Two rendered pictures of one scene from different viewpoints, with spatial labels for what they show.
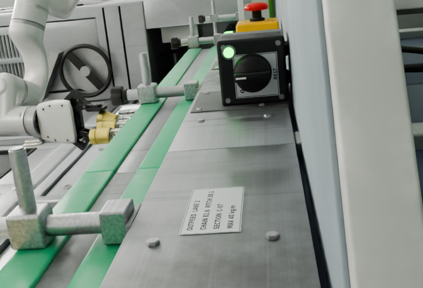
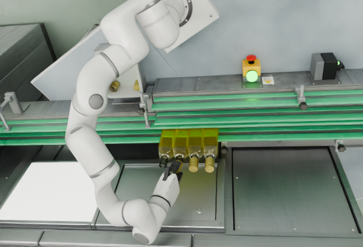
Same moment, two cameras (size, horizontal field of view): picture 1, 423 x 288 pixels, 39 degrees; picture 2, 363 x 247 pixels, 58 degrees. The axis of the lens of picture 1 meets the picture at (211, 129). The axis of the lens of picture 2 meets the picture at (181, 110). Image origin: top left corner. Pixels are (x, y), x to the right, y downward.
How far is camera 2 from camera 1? 174 cm
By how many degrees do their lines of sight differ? 78
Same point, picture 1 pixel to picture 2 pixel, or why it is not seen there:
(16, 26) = (114, 168)
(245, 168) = not seen: outside the picture
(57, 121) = (174, 191)
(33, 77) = (111, 200)
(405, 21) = (37, 59)
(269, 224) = not seen: outside the picture
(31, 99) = not seen: hidden behind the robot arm
